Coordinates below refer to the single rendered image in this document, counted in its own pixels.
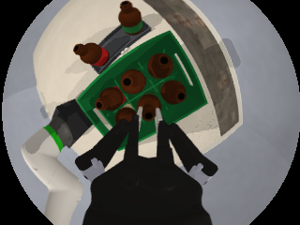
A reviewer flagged brown glass bottle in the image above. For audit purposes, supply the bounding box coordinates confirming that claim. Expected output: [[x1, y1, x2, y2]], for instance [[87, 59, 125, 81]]
[[73, 42, 110, 67], [118, 1, 143, 36], [115, 103, 137, 124], [147, 53, 173, 79], [95, 86, 127, 111], [137, 92, 161, 121], [120, 69, 146, 95]]

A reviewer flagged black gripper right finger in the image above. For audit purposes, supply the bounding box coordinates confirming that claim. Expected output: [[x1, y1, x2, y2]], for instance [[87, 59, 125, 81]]
[[155, 108, 218, 191]]

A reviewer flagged green bottle crate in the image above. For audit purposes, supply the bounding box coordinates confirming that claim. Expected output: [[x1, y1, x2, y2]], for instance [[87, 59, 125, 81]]
[[76, 30, 207, 142]]

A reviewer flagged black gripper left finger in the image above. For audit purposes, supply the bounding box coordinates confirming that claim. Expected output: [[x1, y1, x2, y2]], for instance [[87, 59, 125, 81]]
[[75, 107, 143, 190]]

